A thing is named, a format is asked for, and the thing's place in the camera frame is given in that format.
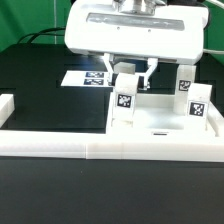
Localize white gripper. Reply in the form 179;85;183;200
65;0;209;90

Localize white square table top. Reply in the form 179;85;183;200
106;93;224;137

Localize white sheet with markers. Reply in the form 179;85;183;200
61;70;110;88

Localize white U-shaped obstacle fence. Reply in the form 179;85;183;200
0;93;224;163

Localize black cables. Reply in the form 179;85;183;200
16;27;67;44

